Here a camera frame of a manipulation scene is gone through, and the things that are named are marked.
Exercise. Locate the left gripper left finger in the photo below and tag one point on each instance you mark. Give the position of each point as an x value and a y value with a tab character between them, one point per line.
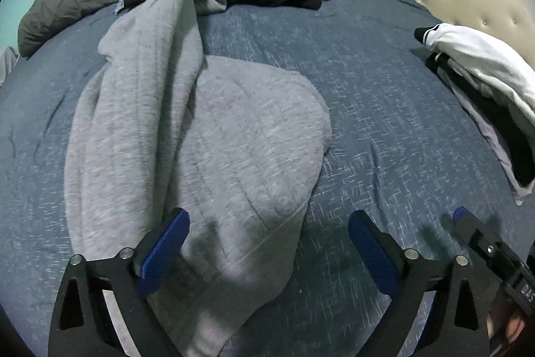
81	320

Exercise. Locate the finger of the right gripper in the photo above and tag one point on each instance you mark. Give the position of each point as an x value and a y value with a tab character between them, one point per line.
475	234

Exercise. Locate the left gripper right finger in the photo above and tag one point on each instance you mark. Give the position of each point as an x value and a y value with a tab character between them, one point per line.
456	324

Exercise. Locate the grey quilted sweatshirt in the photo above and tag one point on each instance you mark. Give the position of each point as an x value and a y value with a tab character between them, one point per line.
238	145

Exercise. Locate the black folded clothes stack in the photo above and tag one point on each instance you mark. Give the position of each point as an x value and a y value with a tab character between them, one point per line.
504	126

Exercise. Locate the person right hand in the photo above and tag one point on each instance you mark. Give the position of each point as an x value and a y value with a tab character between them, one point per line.
505	323

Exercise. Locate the blue patterned bed sheet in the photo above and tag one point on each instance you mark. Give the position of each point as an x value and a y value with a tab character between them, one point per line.
403	150

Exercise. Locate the white folded garment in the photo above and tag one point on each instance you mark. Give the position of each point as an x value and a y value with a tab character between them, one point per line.
485	57

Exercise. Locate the light grey blanket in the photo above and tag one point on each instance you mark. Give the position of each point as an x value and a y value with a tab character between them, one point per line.
8	60

